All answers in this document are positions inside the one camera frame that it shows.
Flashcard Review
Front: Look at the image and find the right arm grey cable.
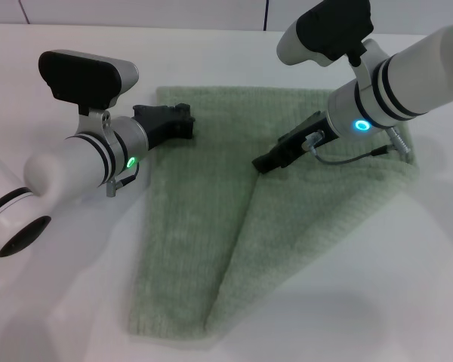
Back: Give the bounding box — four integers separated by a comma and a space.
316, 144, 392, 166

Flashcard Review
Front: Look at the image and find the right gripper silver cable plug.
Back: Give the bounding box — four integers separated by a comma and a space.
303, 129, 327, 153

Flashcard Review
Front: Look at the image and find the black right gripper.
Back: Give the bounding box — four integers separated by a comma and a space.
251, 110, 339, 176

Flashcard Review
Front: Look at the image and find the green terry towel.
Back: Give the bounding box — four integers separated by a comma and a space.
126, 85, 420, 336

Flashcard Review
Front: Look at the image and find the left silver camera bracket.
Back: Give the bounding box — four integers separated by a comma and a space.
78, 106, 117, 150

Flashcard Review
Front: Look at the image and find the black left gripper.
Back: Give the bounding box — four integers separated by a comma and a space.
132, 101, 197, 152

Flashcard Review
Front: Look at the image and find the right arm silver cable plug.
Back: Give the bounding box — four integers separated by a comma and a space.
386, 127, 414, 165

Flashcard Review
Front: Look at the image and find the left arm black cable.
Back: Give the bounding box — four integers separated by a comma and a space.
115, 164, 140, 186

